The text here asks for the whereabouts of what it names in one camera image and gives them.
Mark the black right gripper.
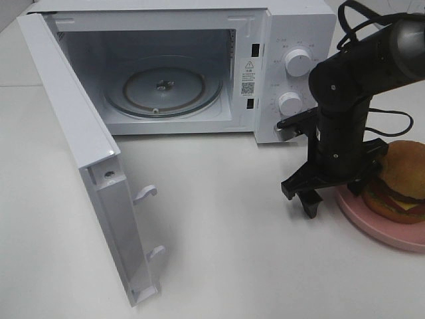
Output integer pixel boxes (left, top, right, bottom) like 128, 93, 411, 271
281, 129, 388, 219

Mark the toy hamburger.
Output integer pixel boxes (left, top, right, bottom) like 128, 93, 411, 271
361, 140, 424, 224

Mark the pink round plate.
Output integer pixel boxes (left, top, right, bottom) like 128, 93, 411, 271
335, 185, 424, 254

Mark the white microwave oven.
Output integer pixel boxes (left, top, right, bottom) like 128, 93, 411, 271
20, 1, 336, 144

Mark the white microwave door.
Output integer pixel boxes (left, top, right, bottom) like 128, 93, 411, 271
17, 13, 164, 306

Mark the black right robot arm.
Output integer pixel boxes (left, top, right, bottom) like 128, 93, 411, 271
276, 13, 424, 218

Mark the white lower microwave knob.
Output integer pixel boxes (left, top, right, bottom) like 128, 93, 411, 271
278, 92, 303, 116

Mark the white microwave knob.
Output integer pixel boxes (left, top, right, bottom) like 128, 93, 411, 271
278, 92, 303, 116
284, 49, 312, 77

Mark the white upper microwave knob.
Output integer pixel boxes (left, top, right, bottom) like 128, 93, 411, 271
284, 49, 312, 77

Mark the glass microwave turntable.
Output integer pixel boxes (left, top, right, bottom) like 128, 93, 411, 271
104, 55, 223, 119

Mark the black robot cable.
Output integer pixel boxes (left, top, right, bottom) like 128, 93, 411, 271
337, 0, 414, 138

